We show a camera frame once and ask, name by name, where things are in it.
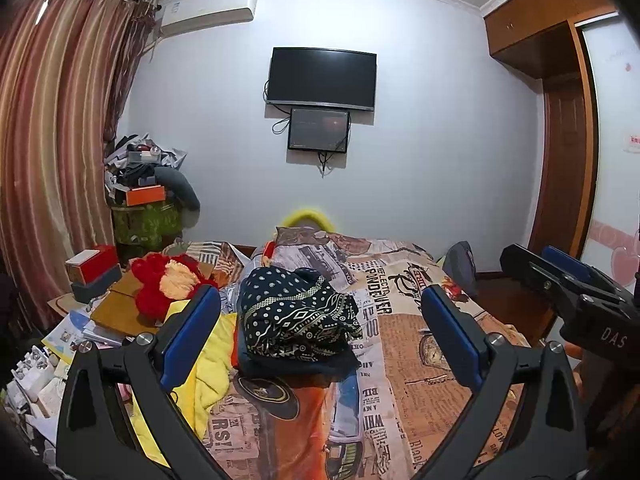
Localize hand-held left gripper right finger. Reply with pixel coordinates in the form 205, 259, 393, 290
415, 284, 588, 480

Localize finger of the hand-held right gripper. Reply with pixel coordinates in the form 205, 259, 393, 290
500, 244, 617, 320
542, 246, 628, 292

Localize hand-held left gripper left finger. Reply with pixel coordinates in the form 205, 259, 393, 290
56, 284, 223, 480

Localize navy patterned hoodie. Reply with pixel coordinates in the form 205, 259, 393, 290
235, 265, 363, 388

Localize yellow cloth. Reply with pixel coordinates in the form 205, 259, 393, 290
165, 300, 241, 441

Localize printed blanket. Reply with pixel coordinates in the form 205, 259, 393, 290
165, 227, 531, 480

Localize pink heart sticker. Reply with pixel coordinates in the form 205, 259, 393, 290
592, 220, 640, 286

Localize grey blue backpack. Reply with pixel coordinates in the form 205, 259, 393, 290
444, 241, 480, 297

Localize brown cardboard sheet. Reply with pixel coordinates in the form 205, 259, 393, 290
47, 270, 171, 338

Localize wooden door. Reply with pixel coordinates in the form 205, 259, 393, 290
530, 72, 588, 281

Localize grey box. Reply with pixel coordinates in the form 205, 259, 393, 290
71, 265, 123, 305

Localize white wardrobe sliding door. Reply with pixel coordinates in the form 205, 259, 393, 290
580, 15, 640, 291

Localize green patterned cloth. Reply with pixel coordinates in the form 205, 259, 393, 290
111, 200, 183, 261

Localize red and white box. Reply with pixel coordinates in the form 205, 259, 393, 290
65, 244, 121, 283

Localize orange box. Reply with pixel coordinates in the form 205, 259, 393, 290
125, 186, 167, 207

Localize pile of papers and packets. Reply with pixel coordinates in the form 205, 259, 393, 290
0, 310, 136, 461

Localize yellow curved cushion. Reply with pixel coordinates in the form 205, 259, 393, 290
282, 207, 335, 233

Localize pile of clutter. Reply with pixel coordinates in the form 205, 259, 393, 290
104, 132, 186, 206

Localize wooden overhead cabinet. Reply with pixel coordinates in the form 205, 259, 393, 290
482, 0, 621, 78

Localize striped brown curtain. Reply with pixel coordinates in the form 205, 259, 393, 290
0, 0, 161, 331

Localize small black monitor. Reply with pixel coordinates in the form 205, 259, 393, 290
287, 106, 351, 153

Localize large black television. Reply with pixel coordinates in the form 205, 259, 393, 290
265, 46, 378, 112

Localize white air conditioner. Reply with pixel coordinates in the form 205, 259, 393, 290
157, 0, 258, 38

